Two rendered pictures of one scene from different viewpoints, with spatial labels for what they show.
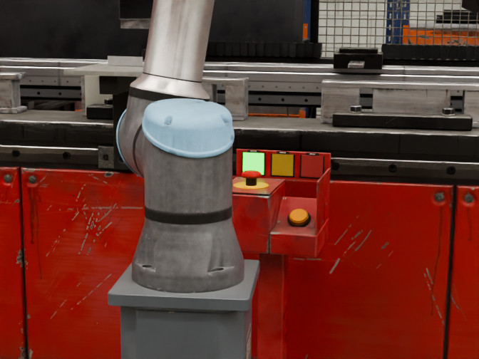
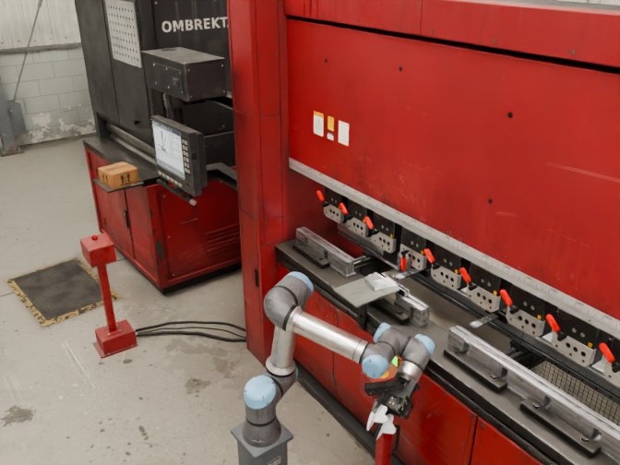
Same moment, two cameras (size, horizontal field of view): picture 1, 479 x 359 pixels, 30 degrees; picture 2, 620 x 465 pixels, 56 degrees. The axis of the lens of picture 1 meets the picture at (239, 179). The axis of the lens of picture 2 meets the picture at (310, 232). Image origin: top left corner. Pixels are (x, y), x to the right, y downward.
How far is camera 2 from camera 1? 1.87 m
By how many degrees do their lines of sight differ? 46
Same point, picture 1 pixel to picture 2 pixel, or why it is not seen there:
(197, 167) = (250, 410)
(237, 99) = (417, 316)
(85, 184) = (352, 326)
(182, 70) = (276, 363)
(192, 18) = (279, 350)
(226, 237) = (262, 432)
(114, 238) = not seen: hidden behind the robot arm
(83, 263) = not seen: hidden behind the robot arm
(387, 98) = (474, 352)
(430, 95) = (493, 362)
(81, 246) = not seen: hidden behind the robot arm
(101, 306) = (354, 374)
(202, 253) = (251, 434)
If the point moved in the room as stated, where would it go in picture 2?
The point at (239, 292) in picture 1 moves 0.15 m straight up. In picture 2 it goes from (258, 451) to (256, 421)
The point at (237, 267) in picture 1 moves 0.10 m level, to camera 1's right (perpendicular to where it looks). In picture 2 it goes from (265, 442) to (282, 457)
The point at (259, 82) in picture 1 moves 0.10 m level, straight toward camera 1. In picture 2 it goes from (459, 297) to (447, 305)
